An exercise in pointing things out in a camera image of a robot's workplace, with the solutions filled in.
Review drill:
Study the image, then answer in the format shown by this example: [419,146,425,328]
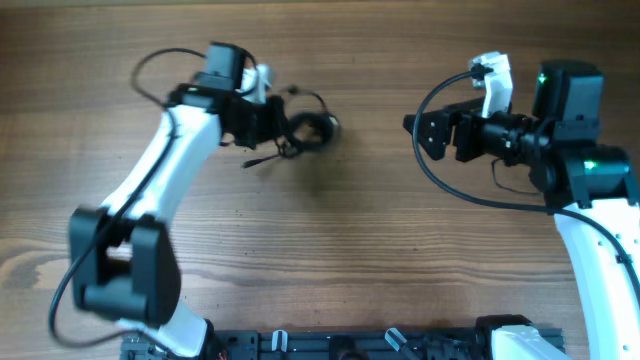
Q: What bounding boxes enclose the black USB cables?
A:
[241,85,341,169]

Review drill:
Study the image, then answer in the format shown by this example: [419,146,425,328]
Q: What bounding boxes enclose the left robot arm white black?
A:
[49,42,286,359]

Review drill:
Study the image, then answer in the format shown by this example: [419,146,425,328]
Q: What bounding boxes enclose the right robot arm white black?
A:
[403,52,639,359]

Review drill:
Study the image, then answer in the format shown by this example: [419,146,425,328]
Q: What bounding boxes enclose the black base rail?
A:
[119,327,566,360]

